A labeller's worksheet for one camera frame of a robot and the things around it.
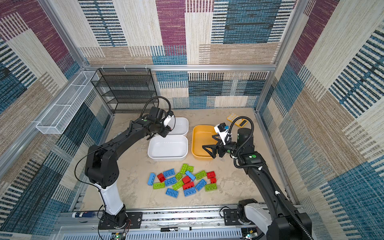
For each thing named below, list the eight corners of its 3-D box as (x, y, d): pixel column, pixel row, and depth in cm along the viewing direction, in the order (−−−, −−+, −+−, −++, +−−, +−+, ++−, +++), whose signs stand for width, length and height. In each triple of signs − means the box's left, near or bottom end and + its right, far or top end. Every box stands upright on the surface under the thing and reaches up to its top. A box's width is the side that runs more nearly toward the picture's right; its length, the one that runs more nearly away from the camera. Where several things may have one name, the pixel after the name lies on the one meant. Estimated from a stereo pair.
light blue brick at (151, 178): (147, 185, 86) (146, 184, 85) (151, 173, 90) (150, 172, 89) (152, 185, 86) (152, 184, 84) (156, 174, 90) (155, 173, 88)
